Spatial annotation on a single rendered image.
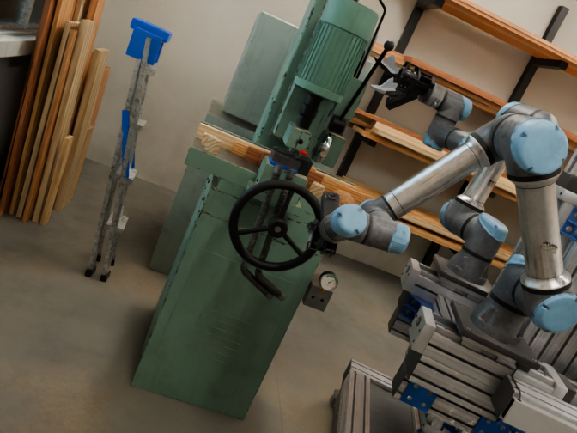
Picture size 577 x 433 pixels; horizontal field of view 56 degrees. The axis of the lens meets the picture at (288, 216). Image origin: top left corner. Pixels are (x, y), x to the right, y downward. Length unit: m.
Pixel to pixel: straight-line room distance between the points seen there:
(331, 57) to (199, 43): 2.40
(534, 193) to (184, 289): 1.14
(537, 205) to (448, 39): 3.13
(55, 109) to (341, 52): 1.55
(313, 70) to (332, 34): 0.13
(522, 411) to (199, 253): 1.06
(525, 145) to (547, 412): 0.72
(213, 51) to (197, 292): 2.52
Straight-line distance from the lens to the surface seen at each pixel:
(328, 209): 1.44
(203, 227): 1.82
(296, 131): 1.86
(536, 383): 1.71
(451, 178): 1.43
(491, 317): 1.63
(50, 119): 2.88
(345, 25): 1.82
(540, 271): 1.45
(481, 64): 4.52
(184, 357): 2.04
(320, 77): 1.82
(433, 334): 1.60
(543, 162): 1.32
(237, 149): 1.90
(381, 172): 4.40
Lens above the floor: 1.27
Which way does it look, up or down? 15 degrees down
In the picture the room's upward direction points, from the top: 24 degrees clockwise
